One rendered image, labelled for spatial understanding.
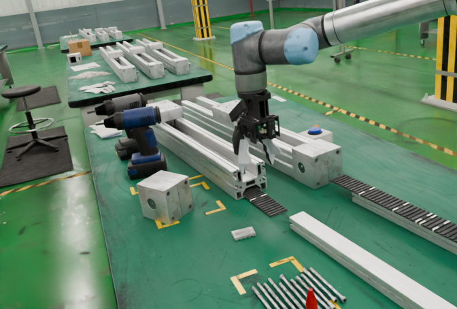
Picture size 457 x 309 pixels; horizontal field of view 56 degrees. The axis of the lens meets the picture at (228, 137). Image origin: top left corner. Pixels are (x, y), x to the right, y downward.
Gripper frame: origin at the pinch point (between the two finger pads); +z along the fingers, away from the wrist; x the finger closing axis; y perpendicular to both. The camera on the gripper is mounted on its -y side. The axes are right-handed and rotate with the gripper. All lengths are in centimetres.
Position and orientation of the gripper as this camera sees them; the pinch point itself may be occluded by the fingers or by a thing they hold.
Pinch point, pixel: (255, 164)
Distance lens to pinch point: 109.8
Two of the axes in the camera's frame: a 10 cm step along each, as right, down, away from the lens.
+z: 1.2, 9.3, 3.4
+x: 8.7, -2.6, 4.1
